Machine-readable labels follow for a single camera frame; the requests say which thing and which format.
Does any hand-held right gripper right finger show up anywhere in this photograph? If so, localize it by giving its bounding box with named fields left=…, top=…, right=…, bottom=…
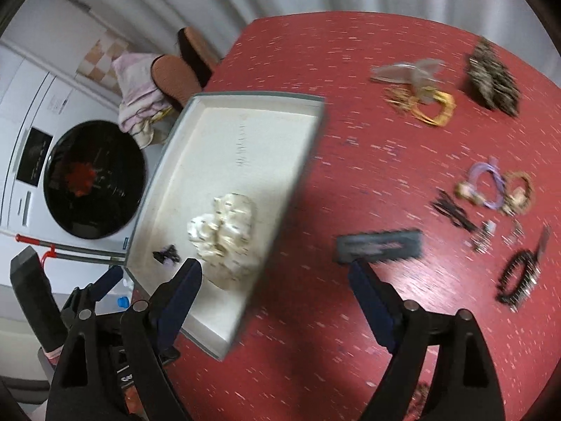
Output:
left=348, top=261, right=505, bottom=421

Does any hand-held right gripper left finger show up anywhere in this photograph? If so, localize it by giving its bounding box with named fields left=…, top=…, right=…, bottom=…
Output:
left=46, top=260, right=203, bottom=421

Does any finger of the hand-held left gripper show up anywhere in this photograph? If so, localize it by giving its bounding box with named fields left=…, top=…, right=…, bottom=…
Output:
left=59, top=265, right=126, bottom=329
left=9, top=247, right=66, bottom=354

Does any black rectangular hair clip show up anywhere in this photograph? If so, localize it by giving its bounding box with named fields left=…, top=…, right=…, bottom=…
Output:
left=335, top=229, right=425, bottom=265

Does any grey jewelry tray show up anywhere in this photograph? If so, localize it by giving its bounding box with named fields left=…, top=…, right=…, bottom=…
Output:
left=124, top=91, right=327, bottom=359

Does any purple hair tie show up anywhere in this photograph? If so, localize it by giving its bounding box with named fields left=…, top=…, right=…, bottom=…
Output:
left=467, top=156, right=507, bottom=209

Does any braided tan hair tie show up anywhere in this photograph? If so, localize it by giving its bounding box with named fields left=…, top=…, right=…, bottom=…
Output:
left=500, top=171, right=534, bottom=216

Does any grey mop pole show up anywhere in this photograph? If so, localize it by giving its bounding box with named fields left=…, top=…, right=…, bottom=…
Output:
left=15, top=233, right=128, bottom=268

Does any dark flower hair clip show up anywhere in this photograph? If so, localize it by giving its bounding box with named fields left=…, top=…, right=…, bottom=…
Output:
left=153, top=244, right=181, bottom=266

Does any white dotted scrunchie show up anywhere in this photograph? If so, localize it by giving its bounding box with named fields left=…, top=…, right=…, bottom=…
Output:
left=186, top=193, right=258, bottom=290

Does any brown hair accessory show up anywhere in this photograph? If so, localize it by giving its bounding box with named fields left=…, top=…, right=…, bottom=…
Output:
left=410, top=381, right=432, bottom=421

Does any black looped hair clip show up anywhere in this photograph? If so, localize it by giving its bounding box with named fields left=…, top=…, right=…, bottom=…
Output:
left=432, top=188, right=478, bottom=233

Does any cream looped hair clip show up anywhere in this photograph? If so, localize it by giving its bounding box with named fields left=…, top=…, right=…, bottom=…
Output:
left=455, top=182, right=480, bottom=202

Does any white washing machine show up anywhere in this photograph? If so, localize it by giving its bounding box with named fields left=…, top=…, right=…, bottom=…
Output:
left=0, top=39, right=150, bottom=273

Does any pink cloth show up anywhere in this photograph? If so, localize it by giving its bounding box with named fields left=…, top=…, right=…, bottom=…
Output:
left=111, top=51, right=176, bottom=147

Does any brown slipper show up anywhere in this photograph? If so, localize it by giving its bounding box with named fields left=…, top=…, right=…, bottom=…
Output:
left=177, top=27, right=220, bottom=88
left=150, top=54, right=202, bottom=110

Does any clear hair claw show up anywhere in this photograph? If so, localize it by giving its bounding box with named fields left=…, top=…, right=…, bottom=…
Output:
left=370, top=58, right=441, bottom=93

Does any leopard print scrunchie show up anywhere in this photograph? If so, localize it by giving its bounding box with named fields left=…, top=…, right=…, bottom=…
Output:
left=465, top=37, right=522, bottom=118

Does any black spiral hair tie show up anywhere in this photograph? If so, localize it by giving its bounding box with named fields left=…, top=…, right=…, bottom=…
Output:
left=495, top=249, right=542, bottom=312

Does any yellow hair tie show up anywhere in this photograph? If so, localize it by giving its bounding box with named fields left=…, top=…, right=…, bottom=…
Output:
left=412, top=90, right=457, bottom=129

